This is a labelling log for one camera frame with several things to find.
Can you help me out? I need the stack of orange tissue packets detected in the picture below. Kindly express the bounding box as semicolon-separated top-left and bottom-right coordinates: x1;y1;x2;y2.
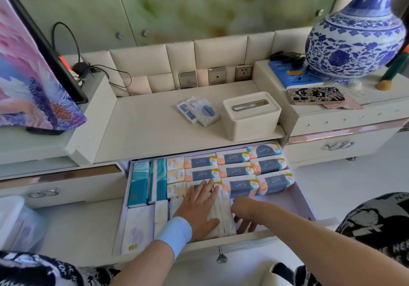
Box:
184;142;295;199

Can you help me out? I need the blue white porcelain vase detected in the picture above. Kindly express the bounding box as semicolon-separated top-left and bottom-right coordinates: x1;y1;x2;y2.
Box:
305;0;407;85

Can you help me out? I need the cream padded back panel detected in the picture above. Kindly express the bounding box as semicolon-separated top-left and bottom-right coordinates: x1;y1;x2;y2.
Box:
62;27;314;97

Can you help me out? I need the green orange stick toy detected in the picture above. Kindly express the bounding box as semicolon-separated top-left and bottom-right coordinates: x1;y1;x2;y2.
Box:
375;43;409;91

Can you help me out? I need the black power plug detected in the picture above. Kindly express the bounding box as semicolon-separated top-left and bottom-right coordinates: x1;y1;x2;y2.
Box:
72;61;94;76

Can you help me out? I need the white tissue packets bundle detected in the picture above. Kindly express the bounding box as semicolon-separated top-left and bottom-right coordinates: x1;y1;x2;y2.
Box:
169;185;238;240

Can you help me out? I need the black white patterned clothing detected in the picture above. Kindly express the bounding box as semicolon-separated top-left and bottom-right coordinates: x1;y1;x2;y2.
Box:
0;192;409;286

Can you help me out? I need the phone with patterned case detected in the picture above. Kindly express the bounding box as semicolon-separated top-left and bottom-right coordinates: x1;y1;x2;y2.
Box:
286;86;346;106

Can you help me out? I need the teal tissue pack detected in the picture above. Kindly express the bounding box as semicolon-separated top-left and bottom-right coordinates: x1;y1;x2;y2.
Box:
148;158;168;205
127;161;151;208

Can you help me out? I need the black television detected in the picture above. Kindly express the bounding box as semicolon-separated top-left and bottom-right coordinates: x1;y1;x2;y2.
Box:
0;0;89;136

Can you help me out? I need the black cable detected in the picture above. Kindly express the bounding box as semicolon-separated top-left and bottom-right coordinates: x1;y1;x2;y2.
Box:
52;22;132;89

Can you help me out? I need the colourful patterned cloth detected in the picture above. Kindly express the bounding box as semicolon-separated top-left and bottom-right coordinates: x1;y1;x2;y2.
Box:
0;0;87;131

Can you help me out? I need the white tissue box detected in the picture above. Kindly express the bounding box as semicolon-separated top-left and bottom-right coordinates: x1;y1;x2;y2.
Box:
222;91;282;142

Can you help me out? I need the person's left hand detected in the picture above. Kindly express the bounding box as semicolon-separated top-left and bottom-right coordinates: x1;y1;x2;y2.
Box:
173;179;221;242

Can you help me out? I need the open white drawer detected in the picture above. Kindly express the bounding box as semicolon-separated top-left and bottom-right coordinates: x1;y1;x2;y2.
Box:
112;139;340;266

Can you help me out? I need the black charger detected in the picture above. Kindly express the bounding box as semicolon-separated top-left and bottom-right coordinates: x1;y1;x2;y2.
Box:
270;51;307;69

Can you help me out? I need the pink flat pouch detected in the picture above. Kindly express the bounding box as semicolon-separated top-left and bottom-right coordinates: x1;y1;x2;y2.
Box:
322;94;364;110

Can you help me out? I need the small pale yellow tissue packet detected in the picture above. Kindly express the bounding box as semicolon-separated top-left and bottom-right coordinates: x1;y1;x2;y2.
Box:
166;169;186;184
166;182;187;199
166;157;185;170

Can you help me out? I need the light blue wristband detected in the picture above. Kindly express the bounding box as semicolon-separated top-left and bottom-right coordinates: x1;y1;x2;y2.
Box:
155;216;193;261

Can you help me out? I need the cream cabinet with drawer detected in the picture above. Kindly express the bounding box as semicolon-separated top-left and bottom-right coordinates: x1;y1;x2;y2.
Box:
254;59;409;169
0;70;127;209

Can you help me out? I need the blue box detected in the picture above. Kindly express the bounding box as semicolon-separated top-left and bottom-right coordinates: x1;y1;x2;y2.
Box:
268;60;324;89

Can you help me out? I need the blue white pocket tissue pack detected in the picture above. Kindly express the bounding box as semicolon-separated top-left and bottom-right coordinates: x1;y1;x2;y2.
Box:
176;101;199;125
195;100;221;128
185;96;205;113

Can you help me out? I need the person's left forearm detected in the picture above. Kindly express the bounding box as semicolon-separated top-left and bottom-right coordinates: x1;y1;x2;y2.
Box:
108;240;176;286

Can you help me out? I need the translucent plastic container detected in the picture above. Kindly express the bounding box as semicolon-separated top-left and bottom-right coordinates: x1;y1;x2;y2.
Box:
0;195;49;254

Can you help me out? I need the narrow white tissue packet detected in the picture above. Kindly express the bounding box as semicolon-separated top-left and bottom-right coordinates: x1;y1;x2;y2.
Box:
154;199;169;237

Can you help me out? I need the person's right forearm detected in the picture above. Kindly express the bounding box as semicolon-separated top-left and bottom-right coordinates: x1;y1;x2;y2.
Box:
260;199;409;286

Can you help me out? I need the large white printed tissue pack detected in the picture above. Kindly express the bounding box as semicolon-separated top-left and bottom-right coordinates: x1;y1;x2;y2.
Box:
120;205;156;255

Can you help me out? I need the person's right hand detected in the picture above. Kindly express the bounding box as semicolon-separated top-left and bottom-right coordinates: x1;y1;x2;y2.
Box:
231;196;266;235

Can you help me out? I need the silver ring drawer handle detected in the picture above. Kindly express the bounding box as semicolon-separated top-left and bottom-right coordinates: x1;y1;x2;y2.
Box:
28;187;60;199
327;141;355;151

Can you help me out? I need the silver wall socket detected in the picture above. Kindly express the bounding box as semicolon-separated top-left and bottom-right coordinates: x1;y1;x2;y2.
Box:
235;64;254;82
178;71;198;90
208;67;227;86

